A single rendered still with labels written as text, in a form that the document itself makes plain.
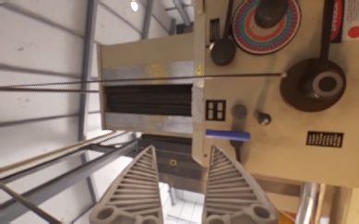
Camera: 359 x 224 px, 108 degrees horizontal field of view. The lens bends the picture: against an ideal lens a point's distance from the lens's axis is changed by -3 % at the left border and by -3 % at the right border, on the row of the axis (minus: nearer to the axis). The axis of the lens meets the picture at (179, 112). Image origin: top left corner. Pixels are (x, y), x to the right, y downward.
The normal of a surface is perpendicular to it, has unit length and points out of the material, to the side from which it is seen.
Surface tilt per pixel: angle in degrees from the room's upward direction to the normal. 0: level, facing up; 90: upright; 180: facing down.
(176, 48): 90
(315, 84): 90
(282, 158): 90
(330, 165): 90
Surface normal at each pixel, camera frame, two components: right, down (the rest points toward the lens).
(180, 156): -0.31, 0.11
